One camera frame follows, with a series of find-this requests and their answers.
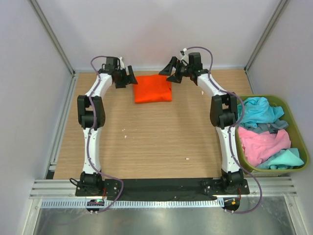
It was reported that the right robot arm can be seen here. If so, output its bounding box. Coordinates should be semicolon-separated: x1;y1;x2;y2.
159;52;244;194

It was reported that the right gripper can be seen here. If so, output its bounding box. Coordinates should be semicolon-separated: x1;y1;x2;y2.
158;57;192;84

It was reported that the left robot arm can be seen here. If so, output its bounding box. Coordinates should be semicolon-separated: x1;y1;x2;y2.
75;56;137;196

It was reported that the green laundry basket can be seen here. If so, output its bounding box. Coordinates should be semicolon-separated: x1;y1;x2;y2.
236;94;311;175

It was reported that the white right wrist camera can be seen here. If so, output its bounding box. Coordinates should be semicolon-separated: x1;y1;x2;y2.
180;48;188;66

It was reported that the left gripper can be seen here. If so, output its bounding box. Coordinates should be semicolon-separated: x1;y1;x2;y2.
114;66;137;89

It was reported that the pink t-shirt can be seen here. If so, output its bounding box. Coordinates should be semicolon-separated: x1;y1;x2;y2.
238;127;291;167

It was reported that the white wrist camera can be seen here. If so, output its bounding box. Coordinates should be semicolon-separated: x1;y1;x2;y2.
118;57;125;70
180;48;188;66

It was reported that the white slotted cable duct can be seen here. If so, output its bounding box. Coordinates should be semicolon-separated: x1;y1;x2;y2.
41;198;224;209

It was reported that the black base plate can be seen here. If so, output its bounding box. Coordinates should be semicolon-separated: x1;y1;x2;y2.
69;178;250;202

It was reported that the light blue t-shirt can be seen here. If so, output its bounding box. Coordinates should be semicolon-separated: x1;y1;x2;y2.
238;97;285;128

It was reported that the orange t-shirt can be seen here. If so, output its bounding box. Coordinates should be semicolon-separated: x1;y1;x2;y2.
133;74;172;103

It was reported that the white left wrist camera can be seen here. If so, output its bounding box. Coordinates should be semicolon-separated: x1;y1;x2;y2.
118;57;125;70

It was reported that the grey t-shirt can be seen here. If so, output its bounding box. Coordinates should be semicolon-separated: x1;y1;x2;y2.
248;119;289;134

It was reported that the turquoise t-shirt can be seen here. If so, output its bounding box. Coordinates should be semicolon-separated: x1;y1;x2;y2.
257;148;304;170

